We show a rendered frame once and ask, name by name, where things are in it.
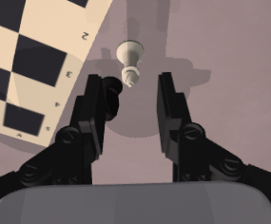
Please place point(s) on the black and cream chessboard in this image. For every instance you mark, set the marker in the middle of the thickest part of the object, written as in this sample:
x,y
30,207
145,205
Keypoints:
x,y
43,45

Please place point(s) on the white chess piece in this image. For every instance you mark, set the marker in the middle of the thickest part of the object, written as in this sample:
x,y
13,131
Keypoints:
x,y
130,53

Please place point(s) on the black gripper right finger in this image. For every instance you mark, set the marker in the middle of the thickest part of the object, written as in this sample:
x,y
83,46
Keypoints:
x,y
198,156

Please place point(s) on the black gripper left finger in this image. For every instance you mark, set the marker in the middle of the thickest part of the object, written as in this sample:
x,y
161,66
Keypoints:
x,y
62,163

